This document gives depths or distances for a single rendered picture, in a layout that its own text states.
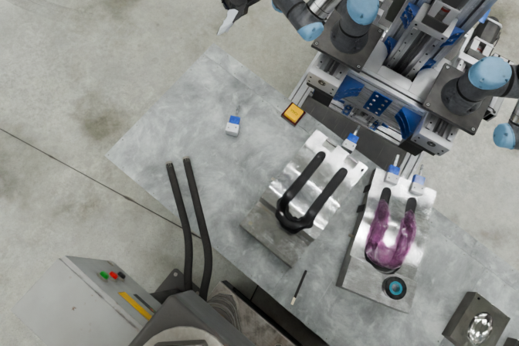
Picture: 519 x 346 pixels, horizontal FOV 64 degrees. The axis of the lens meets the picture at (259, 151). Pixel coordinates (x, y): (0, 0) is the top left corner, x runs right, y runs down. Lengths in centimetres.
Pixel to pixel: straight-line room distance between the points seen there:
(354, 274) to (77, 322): 97
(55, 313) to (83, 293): 7
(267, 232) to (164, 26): 181
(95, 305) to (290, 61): 216
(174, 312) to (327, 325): 128
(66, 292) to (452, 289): 141
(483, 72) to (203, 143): 109
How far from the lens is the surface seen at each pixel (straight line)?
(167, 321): 50
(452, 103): 174
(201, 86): 189
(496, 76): 163
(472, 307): 185
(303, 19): 137
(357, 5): 158
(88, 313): 108
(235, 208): 172
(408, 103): 183
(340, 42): 170
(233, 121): 177
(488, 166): 303
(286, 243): 165
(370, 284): 166
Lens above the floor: 249
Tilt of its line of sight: 73 degrees down
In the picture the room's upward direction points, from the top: 9 degrees clockwise
